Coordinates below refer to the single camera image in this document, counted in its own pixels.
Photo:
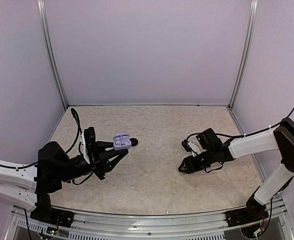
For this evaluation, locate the black earbud charging case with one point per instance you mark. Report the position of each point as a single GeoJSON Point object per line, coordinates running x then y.
{"type": "Point", "coordinates": [134, 142]}

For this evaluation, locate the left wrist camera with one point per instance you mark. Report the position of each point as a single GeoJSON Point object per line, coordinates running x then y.
{"type": "Point", "coordinates": [88, 140]}

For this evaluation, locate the left aluminium frame post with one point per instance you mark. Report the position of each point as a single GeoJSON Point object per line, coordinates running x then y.
{"type": "Point", "coordinates": [50, 53]}

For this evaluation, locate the purple round charging case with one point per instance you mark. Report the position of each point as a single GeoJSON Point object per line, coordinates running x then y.
{"type": "Point", "coordinates": [121, 141]}

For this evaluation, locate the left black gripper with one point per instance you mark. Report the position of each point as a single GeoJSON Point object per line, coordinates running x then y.
{"type": "Point", "coordinates": [106, 165]}

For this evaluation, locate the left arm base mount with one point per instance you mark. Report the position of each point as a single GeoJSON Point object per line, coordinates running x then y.
{"type": "Point", "coordinates": [52, 217]}

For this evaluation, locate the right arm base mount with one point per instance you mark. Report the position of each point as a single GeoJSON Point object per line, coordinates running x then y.
{"type": "Point", "coordinates": [246, 215]}

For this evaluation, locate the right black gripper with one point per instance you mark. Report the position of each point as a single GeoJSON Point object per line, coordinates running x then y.
{"type": "Point", "coordinates": [190, 165]}

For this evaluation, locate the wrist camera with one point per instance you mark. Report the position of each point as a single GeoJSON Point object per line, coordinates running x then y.
{"type": "Point", "coordinates": [88, 140]}
{"type": "Point", "coordinates": [189, 146]}

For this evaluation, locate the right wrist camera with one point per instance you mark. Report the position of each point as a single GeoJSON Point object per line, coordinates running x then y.
{"type": "Point", "coordinates": [189, 146]}

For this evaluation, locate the right aluminium frame post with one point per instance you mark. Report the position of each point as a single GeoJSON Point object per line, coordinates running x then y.
{"type": "Point", "coordinates": [245, 53]}

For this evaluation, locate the front aluminium rail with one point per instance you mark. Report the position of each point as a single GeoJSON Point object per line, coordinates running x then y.
{"type": "Point", "coordinates": [86, 225]}

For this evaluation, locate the aluminium frame post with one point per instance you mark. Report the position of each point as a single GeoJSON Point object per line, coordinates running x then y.
{"type": "Point", "coordinates": [245, 53]}
{"type": "Point", "coordinates": [50, 53]}

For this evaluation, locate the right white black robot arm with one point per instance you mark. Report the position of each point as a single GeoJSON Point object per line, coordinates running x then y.
{"type": "Point", "coordinates": [279, 137]}

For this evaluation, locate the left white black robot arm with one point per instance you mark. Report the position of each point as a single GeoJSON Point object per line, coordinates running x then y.
{"type": "Point", "coordinates": [30, 186]}

